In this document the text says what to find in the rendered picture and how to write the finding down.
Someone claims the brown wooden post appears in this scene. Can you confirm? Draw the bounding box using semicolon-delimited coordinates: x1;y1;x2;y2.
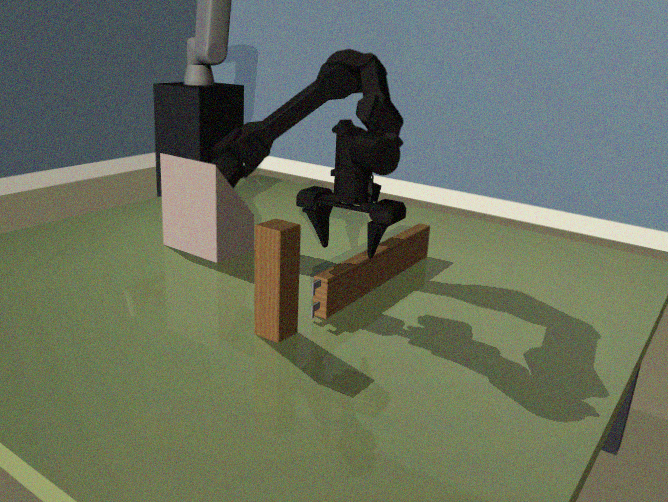
254;218;301;343

